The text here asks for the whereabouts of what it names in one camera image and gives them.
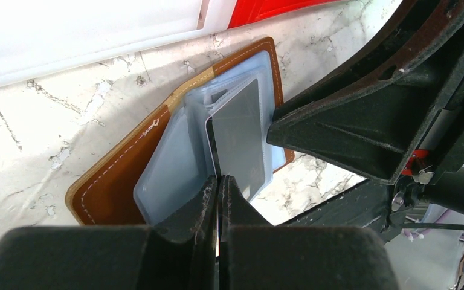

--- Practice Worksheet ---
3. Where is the white plastic bin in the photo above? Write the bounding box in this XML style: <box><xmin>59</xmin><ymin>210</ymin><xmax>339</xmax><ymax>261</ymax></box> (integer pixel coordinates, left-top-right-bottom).
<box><xmin>0</xmin><ymin>0</ymin><xmax>236</xmax><ymax>87</ymax></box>

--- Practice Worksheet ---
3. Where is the brown leather card holder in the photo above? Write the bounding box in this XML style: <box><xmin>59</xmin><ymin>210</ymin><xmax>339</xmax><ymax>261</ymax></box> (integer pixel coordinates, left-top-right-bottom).
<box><xmin>64</xmin><ymin>36</ymin><xmax>295</xmax><ymax>226</ymax></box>

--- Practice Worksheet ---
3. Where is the black metal base rail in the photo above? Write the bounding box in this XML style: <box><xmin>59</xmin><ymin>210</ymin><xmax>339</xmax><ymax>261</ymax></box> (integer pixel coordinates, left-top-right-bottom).
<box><xmin>283</xmin><ymin>180</ymin><xmax>400</xmax><ymax>242</ymax></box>

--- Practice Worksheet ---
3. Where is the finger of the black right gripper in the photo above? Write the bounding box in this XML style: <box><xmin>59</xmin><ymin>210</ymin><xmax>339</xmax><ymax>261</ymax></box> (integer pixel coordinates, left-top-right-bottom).
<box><xmin>274</xmin><ymin>1</ymin><xmax>464</xmax><ymax>120</ymax></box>

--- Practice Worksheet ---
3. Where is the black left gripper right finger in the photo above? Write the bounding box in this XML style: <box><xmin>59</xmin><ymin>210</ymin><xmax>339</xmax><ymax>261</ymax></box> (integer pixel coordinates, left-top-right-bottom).
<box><xmin>218</xmin><ymin>176</ymin><xmax>399</xmax><ymax>289</ymax></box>

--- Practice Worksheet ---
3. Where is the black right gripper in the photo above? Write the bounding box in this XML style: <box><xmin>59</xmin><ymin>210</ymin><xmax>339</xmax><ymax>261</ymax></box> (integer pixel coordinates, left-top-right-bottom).
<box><xmin>266</xmin><ymin>24</ymin><xmax>464</xmax><ymax>233</ymax></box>

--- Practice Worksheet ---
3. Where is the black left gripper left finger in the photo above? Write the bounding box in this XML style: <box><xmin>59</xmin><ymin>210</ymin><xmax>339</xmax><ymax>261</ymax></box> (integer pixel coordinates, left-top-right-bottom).
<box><xmin>0</xmin><ymin>176</ymin><xmax>218</xmax><ymax>289</ymax></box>

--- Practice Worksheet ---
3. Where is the red plastic bin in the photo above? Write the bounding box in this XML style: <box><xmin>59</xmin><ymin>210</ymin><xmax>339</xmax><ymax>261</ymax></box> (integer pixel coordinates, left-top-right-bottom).
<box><xmin>228</xmin><ymin>0</ymin><xmax>335</xmax><ymax>28</ymax></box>

